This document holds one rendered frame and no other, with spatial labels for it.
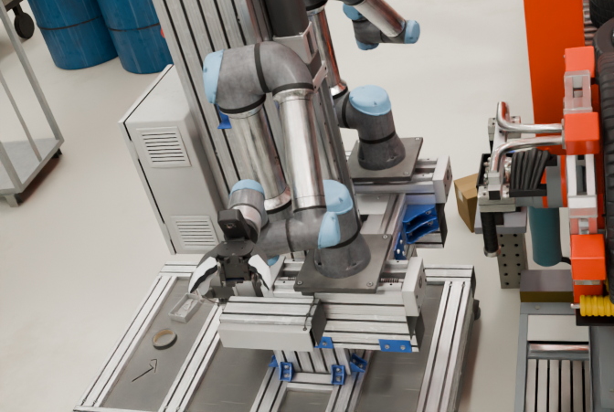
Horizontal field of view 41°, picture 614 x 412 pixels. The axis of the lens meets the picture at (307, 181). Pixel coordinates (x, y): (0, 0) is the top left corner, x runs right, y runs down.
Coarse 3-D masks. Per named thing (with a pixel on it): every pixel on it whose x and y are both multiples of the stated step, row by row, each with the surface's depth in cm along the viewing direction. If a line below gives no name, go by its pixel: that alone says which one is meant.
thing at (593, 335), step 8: (592, 328) 269; (592, 336) 266; (592, 344) 264; (592, 352) 261; (592, 360) 258; (592, 368) 256; (592, 376) 253; (592, 384) 251; (592, 392) 248; (600, 392) 248; (592, 400) 243; (600, 400) 245; (592, 408) 241; (600, 408) 243; (608, 408) 242
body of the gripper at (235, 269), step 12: (252, 228) 168; (228, 240) 163; (240, 240) 163; (252, 240) 170; (228, 252) 160; (240, 252) 160; (228, 264) 161; (240, 264) 160; (228, 276) 163; (240, 276) 163
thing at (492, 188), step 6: (498, 126) 226; (498, 132) 224; (504, 132) 223; (498, 138) 222; (504, 138) 221; (498, 144) 219; (492, 150) 217; (504, 156) 217; (504, 162) 216; (492, 186) 204; (498, 186) 203; (492, 192) 203; (498, 192) 203; (492, 198) 204; (498, 198) 204
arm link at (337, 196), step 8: (328, 184) 210; (336, 184) 209; (328, 192) 207; (336, 192) 206; (344, 192) 207; (328, 200) 204; (336, 200) 204; (344, 200) 205; (352, 200) 210; (328, 208) 204; (336, 208) 204; (344, 208) 206; (352, 208) 209; (344, 216) 206; (352, 216) 209; (344, 224) 207; (352, 224) 209; (344, 232) 208; (352, 232) 210; (344, 240) 210
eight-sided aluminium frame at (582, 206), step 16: (576, 80) 212; (576, 96) 231; (576, 112) 197; (592, 160) 193; (592, 176) 193; (576, 192) 193; (592, 192) 192; (576, 208) 193; (592, 208) 192; (576, 224) 195; (592, 224) 194
